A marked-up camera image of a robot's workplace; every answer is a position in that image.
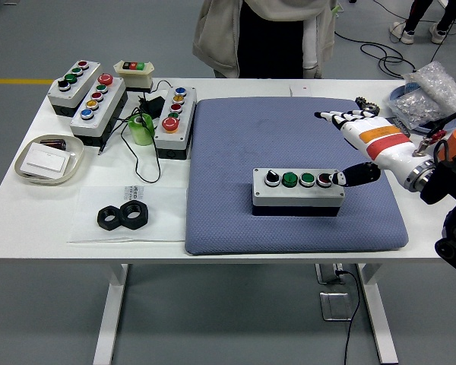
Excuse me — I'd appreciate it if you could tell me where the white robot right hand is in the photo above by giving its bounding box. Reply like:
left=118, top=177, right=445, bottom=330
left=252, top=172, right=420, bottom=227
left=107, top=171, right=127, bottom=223
left=313, top=109, right=433, bottom=189

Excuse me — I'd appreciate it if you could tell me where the grey four-button control box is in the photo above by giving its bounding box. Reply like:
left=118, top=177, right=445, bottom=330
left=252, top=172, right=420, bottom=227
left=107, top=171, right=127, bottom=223
left=250, top=167, right=347, bottom=218

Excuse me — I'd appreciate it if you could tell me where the short five-button control box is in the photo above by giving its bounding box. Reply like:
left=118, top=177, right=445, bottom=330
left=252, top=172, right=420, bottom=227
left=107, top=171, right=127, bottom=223
left=153, top=85, right=198, bottom=160

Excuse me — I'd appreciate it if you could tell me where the long five-button control box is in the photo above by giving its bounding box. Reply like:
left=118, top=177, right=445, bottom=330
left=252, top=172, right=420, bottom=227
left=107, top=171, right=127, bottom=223
left=68, top=73, right=129, bottom=148

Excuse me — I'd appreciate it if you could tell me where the four-button box with selector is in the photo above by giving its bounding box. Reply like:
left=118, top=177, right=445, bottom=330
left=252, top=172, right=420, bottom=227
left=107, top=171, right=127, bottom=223
left=47, top=59, right=103, bottom=118

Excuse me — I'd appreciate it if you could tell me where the black gear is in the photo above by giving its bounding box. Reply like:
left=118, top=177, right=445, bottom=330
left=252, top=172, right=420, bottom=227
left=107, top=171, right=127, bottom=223
left=355, top=96, right=381, bottom=117

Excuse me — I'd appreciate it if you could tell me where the silvery bubble wrap bag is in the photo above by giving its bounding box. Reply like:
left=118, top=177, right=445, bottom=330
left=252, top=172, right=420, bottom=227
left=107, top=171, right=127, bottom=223
left=383, top=90, right=448, bottom=130

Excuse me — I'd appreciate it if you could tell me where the person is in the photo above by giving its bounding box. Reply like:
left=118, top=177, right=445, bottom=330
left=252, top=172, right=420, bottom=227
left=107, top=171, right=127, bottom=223
left=389, top=0, right=456, bottom=46
left=192, top=0, right=341, bottom=80

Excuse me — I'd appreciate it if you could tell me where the blue-grey quilted mat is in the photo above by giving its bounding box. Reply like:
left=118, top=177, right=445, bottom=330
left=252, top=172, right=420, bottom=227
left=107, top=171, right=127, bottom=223
left=185, top=97, right=410, bottom=256

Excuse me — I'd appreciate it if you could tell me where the metal floor outlet plate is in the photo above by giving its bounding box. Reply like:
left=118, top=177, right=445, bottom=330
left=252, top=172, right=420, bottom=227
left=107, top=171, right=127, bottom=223
left=318, top=291, right=353, bottom=322

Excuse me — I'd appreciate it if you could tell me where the white table leg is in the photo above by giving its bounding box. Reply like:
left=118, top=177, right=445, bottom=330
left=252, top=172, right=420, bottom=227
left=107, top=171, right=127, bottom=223
left=92, top=263, right=129, bottom=365
left=356, top=263, right=399, bottom=365

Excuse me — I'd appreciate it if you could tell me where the clear printed plastic bag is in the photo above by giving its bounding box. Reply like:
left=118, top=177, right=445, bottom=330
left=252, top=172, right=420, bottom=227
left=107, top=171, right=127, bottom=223
left=67, top=185, right=187, bottom=243

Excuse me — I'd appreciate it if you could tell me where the black power adapter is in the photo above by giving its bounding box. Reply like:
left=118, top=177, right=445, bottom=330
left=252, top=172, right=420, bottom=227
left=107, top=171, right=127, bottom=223
left=138, top=94, right=166, bottom=117

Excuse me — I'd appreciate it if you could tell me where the green tape roll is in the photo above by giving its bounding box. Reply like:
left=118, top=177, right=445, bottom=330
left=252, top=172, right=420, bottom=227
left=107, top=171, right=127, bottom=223
left=128, top=113, right=155, bottom=146

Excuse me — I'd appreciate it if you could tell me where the black hex nut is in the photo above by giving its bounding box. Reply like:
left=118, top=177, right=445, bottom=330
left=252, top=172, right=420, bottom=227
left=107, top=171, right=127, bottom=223
left=119, top=200, right=150, bottom=229
left=97, top=205, right=123, bottom=230

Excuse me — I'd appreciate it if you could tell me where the white rounded tray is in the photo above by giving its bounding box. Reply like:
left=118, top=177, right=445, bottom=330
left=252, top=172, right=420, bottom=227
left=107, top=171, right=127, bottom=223
left=14, top=134, right=85, bottom=186

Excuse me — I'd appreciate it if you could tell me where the dark cylindrical part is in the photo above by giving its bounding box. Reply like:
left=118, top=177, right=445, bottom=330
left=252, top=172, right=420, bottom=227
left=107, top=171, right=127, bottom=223
left=40, top=138, right=68, bottom=151

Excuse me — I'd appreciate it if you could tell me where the black looped cable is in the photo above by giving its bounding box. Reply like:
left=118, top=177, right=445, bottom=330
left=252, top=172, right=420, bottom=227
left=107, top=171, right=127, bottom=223
left=334, top=0, right=456, bottom=79

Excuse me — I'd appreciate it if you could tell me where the thin black power cable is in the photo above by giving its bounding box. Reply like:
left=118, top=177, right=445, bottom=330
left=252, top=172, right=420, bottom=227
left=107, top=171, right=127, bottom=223
left=336, top=268, right=361, bottom=365

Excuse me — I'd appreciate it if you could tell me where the thin black adapter cord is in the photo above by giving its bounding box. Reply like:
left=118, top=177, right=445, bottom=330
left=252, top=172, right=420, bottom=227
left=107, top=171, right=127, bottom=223
left=97, top=78, right=172, bottom=184

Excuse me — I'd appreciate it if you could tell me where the cream switch box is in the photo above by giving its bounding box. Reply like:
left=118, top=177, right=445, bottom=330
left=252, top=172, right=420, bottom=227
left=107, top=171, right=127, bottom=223
left=113, top=59, right=156, bottom=94

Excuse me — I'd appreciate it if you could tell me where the white switch plate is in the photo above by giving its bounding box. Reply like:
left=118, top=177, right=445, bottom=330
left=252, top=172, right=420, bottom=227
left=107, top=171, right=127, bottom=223
left=22, top=146, right=71, bottom=176

